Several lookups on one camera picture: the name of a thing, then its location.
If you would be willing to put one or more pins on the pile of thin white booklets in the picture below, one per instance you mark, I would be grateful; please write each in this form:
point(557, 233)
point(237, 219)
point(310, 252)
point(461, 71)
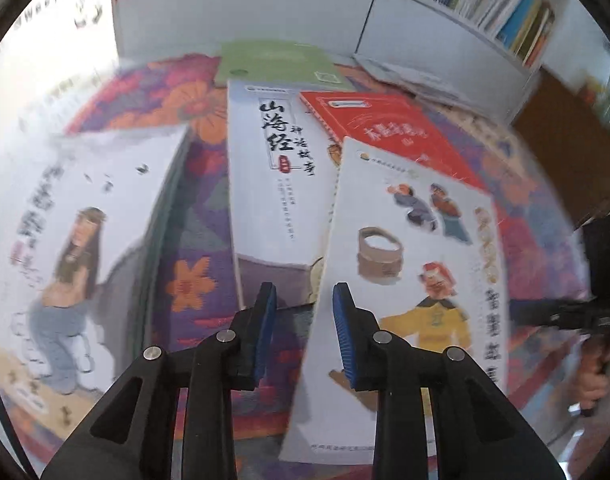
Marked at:
point(432, 90)

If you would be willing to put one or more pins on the floral woven mat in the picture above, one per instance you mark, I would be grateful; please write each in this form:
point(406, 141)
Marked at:
point(195, 283)

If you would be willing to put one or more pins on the green world history book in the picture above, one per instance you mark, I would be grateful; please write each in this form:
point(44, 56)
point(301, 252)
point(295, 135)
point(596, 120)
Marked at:
point(279, 61)

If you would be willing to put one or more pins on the white emperor story book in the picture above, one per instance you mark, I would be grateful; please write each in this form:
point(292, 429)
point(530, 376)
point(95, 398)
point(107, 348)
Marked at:
point(416, 241)

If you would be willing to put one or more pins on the person's right hand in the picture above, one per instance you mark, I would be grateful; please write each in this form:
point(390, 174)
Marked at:
point(589, 384)

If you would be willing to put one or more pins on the white bookshelf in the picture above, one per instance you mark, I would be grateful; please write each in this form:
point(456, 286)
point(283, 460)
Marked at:
point(416, 33)

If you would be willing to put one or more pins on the white mountain sea classic book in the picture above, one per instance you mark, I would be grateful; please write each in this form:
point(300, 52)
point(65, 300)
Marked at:
point(282, 175)

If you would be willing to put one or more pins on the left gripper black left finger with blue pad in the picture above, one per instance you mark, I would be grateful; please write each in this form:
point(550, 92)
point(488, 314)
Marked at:
point(129, 433)

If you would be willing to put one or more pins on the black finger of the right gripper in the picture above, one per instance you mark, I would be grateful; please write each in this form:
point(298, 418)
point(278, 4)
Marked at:
point(559, 313)

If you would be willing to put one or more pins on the red spiral book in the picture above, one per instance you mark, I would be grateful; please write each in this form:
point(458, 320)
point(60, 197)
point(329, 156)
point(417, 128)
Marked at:
point(391, 123)

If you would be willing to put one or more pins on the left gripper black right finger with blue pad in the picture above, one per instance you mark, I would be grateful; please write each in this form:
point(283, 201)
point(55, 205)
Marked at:
point(478, 432)

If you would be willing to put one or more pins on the white myth book kneeling figure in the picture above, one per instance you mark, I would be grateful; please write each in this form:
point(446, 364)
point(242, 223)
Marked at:
point(82, 222)

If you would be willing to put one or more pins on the brown wooden cabinet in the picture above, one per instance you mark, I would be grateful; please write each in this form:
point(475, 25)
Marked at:
point(571, 145)

